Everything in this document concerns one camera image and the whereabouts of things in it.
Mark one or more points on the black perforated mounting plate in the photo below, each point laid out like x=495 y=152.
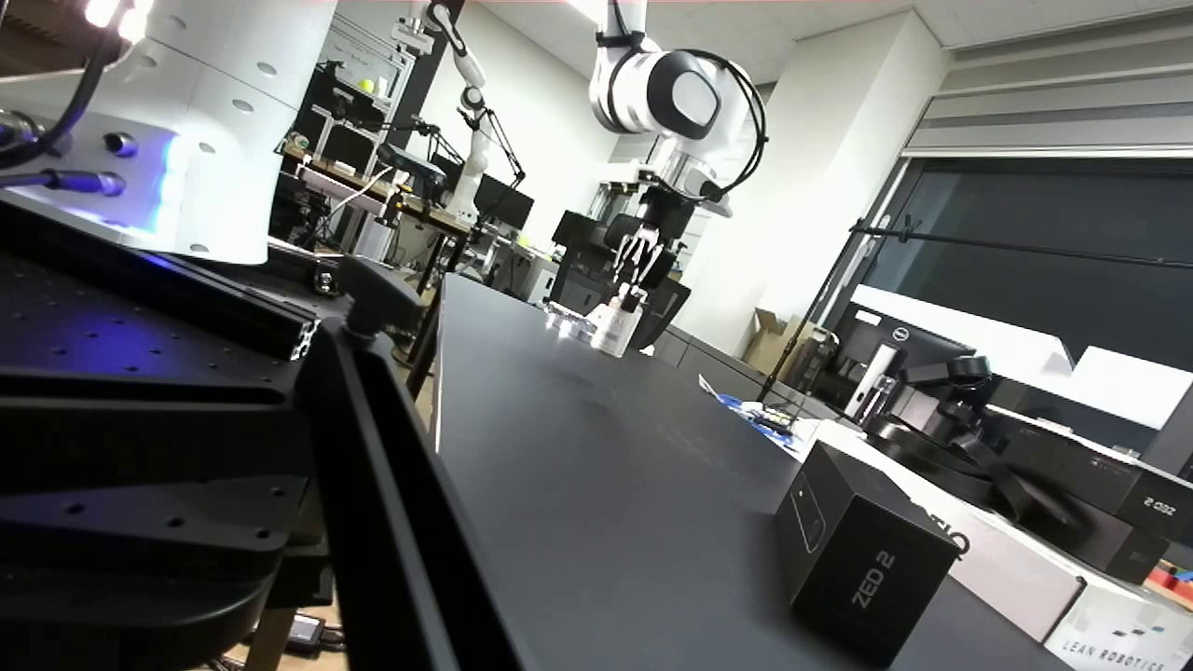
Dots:
x=137 y=375

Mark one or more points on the white Lead Robotics box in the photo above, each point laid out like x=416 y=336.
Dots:
x=1125 y=628

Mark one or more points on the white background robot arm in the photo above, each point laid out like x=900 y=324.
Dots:
x=472 y=106

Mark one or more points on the black ZED camera box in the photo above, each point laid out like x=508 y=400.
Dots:
x=859 y=552

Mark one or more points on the silver metal plate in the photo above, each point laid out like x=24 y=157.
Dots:
x=568 y=326

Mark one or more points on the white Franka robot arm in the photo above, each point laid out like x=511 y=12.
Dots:
x=674 y=95

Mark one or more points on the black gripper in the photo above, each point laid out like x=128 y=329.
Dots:
x=660 y=217

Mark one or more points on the black printer device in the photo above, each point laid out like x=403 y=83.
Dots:
x=1055 y=450

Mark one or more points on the brown cardboard box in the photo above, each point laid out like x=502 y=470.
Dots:
x=777 y=346

